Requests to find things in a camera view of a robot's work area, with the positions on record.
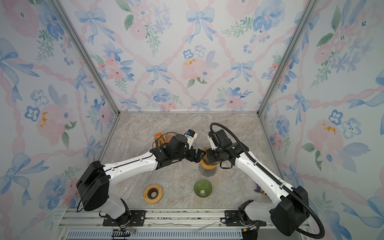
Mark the wooden ring dripper base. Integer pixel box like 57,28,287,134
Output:
200,160,218,171

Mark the grey glass carafe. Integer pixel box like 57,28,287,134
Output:
200,168,217,177

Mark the orange coffee filter holder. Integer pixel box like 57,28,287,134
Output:
154,133,167,148

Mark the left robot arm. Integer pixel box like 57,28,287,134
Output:
76,134,206,226

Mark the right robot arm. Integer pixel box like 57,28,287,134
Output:
207,130,310,236

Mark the green glass dripper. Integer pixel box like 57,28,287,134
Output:
194,179,213,198

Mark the orange glass carafe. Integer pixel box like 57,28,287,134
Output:
165,133,176,143

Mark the purple yellow toy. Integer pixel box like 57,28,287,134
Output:
254,185,266,195

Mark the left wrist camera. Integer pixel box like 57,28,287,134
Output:
184,130,198,149

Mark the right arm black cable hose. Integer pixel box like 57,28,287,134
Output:
209,122,326,240

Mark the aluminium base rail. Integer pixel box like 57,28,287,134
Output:
56,207,316,240

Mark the right aluminium corner post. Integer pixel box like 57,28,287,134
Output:
257,0,318,118

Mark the aluminium corner post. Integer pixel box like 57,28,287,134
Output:
257,0,318,118
48,1,120,116

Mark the left aluminium corner post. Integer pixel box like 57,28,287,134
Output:
48,1,120,116

